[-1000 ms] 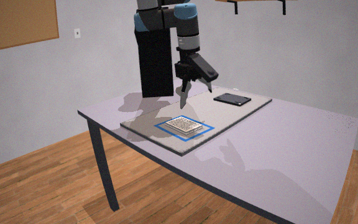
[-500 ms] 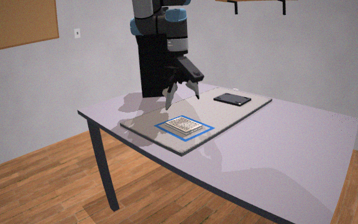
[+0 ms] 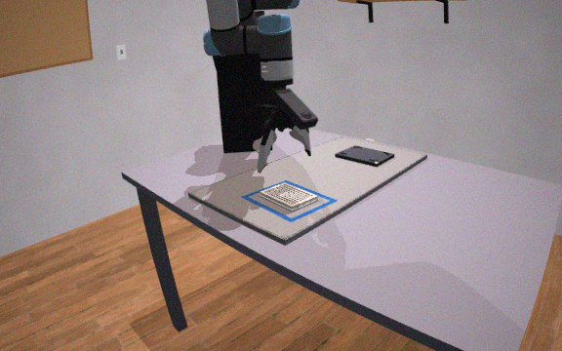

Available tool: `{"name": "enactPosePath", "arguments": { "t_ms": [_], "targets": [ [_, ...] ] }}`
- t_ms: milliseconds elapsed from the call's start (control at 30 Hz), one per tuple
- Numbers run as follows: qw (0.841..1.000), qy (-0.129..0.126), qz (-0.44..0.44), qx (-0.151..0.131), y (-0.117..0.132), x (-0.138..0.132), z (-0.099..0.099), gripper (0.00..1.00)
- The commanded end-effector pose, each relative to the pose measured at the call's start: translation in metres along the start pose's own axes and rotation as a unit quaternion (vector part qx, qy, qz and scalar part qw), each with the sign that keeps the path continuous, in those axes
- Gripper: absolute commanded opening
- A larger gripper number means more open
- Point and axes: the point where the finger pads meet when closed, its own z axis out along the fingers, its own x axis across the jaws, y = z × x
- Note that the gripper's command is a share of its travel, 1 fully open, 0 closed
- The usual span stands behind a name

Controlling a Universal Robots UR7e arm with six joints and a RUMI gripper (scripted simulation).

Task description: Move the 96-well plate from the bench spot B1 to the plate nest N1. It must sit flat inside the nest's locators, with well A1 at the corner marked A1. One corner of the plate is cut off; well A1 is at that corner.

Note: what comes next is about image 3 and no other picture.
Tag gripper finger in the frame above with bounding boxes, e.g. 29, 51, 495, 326
289, 126, 311, 156
253, 114, 277, 173

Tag blue rectangular tape outline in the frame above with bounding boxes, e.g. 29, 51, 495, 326
242, 180, 338, 222

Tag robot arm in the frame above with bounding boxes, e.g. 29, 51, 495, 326
203, 0, 318, 130

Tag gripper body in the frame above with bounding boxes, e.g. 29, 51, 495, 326
255, 78, 295, 132

